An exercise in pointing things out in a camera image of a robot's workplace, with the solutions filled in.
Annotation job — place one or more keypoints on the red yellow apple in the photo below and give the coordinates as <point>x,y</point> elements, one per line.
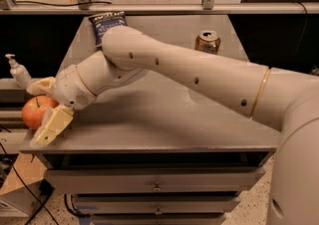
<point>33,110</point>

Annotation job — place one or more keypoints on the middle drawer front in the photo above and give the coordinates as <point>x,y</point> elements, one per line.
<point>156,204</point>

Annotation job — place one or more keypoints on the grey drawer cabinet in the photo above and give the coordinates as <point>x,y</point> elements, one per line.
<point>157,123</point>

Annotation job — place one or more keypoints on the orange soda can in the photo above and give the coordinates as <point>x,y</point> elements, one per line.
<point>207,41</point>

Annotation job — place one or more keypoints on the cardboard box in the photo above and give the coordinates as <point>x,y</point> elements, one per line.
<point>21,188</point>

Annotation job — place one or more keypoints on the white pump bottle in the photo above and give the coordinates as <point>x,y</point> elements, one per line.
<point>19,72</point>

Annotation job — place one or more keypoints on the drawer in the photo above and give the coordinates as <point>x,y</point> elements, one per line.
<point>156,204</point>
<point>164,219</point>
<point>158,180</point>

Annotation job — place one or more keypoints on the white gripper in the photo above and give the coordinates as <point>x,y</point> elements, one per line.
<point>68,87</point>

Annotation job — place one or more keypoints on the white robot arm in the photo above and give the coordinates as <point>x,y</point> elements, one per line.
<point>284,100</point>

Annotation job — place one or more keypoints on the bottom drawer front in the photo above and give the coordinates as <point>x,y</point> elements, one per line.
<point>164,219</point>

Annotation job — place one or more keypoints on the top drawer front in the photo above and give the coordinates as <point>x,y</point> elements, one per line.
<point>158,180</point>

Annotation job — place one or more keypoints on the grey metal shelf rail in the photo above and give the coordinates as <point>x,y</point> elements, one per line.
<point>219,9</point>

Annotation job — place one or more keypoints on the blue chip bag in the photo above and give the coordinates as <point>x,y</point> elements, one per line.
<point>104,21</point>

